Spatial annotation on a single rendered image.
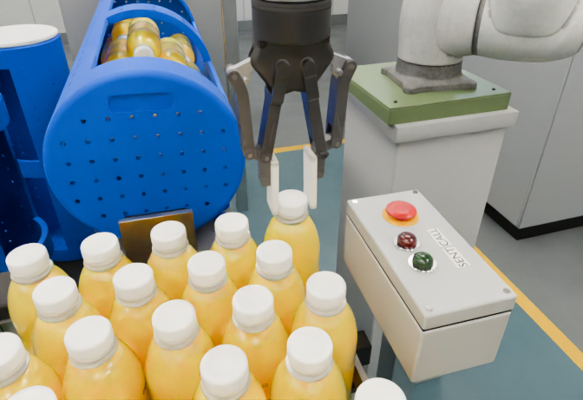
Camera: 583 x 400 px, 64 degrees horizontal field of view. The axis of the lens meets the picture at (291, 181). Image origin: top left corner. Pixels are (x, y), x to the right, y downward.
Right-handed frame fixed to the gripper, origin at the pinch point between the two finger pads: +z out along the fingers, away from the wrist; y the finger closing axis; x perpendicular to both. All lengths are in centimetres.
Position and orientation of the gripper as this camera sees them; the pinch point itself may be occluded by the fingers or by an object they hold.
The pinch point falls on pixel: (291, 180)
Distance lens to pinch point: 53.3
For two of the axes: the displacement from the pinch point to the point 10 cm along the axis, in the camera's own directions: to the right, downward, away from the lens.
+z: 0.0, 8.5, 5.2
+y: -9.6, 1.4, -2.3
